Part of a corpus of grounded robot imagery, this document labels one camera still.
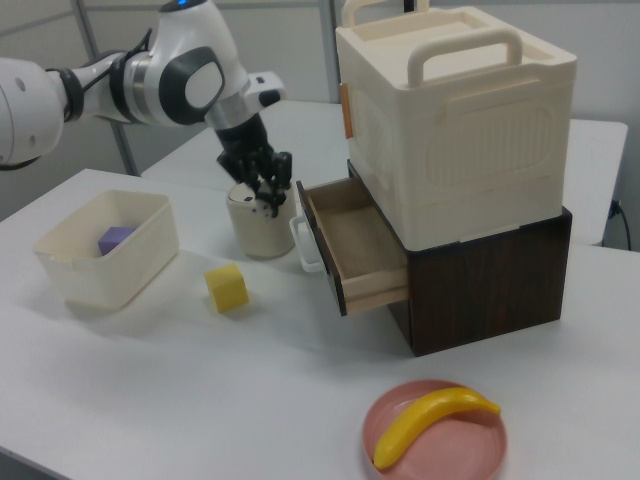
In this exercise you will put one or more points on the pink plate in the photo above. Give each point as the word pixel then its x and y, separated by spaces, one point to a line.
pixel 450 440

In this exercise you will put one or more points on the small panda toy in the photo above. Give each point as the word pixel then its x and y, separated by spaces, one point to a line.
pixel 265 195

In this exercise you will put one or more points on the yellow foam cube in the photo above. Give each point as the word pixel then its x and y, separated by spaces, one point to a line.
pixel 227 290

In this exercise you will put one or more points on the cream cylindrical trash can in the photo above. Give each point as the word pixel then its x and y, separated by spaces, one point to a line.
pixel 260 235

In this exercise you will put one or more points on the yellow toy banana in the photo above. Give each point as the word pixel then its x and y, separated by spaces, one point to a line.
pixel 425 417

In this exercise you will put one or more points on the purple foam cube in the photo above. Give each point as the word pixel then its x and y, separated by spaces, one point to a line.
pixel 116 239

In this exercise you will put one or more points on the cream rectangular plastic bin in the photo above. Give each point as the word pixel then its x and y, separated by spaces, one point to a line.
pixel 107 260

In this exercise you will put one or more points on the black pole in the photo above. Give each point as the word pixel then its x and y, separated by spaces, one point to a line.
pixel 408 5

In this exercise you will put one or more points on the wooden drawer with dark front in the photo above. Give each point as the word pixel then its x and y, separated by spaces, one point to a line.
pixel 350 245

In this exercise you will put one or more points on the grey partition post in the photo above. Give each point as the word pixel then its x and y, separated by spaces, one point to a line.
pixel 334 30
pixel 125 145

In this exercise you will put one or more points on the orange box latch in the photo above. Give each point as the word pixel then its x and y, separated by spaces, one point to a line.
pixel 346 110

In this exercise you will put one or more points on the dark wood cabinet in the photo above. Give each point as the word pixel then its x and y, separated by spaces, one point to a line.
pixel 480 280

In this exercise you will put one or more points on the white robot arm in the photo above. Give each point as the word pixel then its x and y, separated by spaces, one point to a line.
pixel 165 75

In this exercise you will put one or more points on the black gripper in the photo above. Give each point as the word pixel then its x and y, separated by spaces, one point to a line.
pixel 245 137

